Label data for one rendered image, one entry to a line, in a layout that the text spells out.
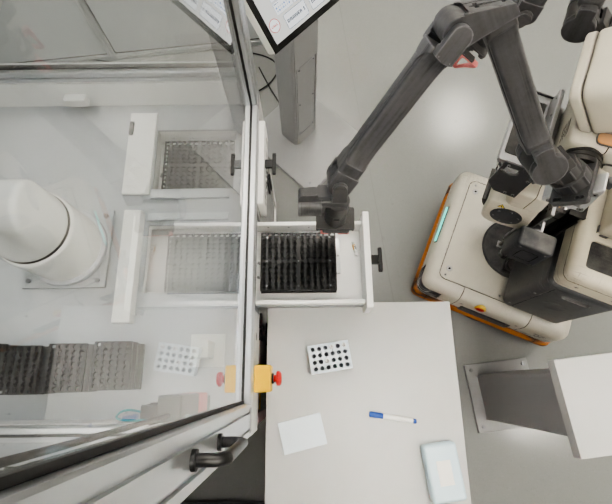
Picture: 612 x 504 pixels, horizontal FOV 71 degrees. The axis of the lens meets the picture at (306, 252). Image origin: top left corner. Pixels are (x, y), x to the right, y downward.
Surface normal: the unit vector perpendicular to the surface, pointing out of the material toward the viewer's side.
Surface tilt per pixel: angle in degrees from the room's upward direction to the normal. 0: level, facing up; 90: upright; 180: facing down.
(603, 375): 0
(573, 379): 0
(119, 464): 90
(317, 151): 3
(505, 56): 64
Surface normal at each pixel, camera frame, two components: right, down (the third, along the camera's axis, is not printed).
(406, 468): 0.00, -0.29
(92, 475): 1.00, -0.01
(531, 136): -0.11, 0.63
